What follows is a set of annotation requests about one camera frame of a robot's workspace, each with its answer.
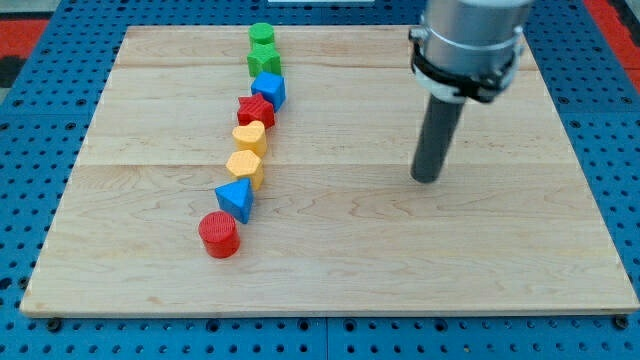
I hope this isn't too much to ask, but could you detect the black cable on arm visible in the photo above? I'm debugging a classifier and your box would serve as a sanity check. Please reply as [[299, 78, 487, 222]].
[[408, 28, 521, 105]]

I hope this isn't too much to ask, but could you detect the green cylinder block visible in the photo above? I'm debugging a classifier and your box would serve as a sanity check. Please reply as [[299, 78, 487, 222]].
[[248, 22, 275, 48]]

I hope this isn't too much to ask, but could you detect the wooden board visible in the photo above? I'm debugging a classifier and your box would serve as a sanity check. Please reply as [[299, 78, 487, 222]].
[[21, 26, 639, 318]]

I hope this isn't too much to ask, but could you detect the blue cube block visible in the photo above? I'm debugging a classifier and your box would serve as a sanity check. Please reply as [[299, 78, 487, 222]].
[[250, 71, 286, 112]]

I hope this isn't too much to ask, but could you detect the yellow hexagon block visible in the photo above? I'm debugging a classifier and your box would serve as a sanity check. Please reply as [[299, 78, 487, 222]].
[[225, 150, 264, 191]]

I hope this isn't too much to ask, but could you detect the red cylinder block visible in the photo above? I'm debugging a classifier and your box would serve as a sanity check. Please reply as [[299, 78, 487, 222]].
[[198, 211, 240, 259]]

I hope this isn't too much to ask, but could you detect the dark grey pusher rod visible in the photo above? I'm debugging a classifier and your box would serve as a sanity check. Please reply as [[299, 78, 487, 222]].
[[411, 95, 464, 183]]

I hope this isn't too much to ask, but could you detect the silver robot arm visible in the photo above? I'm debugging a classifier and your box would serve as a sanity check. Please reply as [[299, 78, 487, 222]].
[[408, 0, 533, 104]]

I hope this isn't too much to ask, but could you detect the yellow heart block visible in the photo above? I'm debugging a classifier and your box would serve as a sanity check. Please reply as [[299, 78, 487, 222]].
[[232, 121, 268, 157]]

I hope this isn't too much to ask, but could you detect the red star block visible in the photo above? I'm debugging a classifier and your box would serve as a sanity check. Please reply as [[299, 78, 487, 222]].
[[237, 93, 276, 129]]

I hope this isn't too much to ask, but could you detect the green star block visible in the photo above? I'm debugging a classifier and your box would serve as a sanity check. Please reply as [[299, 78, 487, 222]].
[[247, 44, 282, 77]]

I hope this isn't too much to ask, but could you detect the blue triangle block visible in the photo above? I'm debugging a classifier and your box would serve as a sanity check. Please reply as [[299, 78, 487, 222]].
[[214, 178, 254, 224]]

